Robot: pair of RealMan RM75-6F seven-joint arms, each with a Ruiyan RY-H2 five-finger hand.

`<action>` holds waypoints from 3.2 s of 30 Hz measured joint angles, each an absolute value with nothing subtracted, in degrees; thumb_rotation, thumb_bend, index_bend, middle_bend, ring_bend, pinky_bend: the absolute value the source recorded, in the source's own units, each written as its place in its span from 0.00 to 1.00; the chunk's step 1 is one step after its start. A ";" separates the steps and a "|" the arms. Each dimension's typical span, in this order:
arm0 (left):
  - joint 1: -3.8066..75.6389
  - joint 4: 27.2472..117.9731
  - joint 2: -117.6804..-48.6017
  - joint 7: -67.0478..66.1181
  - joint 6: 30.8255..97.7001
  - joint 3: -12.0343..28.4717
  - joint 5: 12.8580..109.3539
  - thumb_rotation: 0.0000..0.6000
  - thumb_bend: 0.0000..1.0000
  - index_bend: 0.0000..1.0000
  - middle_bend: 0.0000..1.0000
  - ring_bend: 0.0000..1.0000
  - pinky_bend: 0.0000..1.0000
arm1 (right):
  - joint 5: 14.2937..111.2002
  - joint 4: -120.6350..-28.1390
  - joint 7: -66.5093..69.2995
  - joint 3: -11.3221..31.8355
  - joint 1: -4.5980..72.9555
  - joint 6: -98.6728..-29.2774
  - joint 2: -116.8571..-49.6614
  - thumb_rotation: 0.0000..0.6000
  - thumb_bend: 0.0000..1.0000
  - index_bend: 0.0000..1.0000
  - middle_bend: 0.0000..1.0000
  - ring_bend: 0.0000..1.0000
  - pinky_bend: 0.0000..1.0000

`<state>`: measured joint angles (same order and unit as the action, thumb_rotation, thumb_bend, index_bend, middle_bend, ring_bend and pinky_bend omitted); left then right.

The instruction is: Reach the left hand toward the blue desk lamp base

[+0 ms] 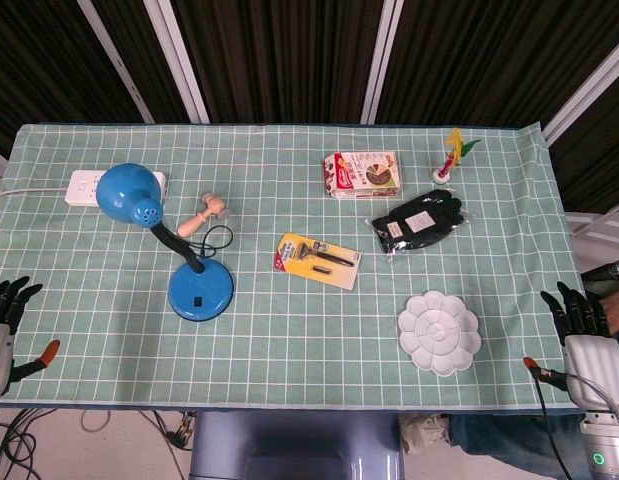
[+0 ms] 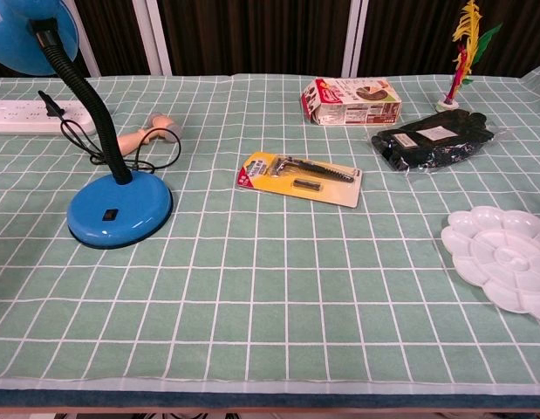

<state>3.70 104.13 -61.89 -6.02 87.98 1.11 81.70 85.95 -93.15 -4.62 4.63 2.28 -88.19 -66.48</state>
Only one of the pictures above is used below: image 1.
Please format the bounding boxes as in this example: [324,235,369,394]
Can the blue desk lamp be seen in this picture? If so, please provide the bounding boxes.
[95,163,236,322]

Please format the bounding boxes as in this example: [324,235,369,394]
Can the white power strip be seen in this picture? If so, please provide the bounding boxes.
[64,169,169,210]

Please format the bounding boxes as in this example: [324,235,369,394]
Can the feather shuttlecock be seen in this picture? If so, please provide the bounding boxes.
[432,127,483,185]

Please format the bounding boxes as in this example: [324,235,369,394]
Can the wooden massage hammer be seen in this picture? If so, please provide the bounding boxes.
[176,193,232,238]

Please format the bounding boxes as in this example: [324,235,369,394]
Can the razor in yellow blister pack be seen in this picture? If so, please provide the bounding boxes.
[274,232,363,291]

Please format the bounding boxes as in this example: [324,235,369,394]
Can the black cable on right hand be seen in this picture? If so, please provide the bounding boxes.
[533,367,575,480]

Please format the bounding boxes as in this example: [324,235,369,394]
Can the black cable loop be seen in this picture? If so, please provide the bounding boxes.
[187,225,235,261]

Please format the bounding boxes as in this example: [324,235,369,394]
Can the green checkered tablecloth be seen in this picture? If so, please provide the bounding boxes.
[0,121,585,412]

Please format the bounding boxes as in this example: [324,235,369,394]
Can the blue robot base column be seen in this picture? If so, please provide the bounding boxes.
[188,410,406,480]

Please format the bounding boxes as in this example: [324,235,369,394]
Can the white power strip cable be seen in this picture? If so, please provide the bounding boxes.
[0,186,70,217]

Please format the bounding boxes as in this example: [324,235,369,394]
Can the floor cables bundle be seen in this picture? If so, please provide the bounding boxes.
[0,407,195,480]

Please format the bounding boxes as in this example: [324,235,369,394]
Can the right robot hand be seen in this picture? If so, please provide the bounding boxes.
[522,281,619,412]

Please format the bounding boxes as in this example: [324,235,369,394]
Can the snack box with pie picture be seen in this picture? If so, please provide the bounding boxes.
[322,150,404,201]

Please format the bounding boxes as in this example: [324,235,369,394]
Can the white flower-shaped paint palette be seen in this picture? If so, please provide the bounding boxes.
[397,290,482,377]

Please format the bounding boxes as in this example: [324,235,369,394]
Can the black gloves in plastic bag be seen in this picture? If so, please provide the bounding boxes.
[371,188,467,257]

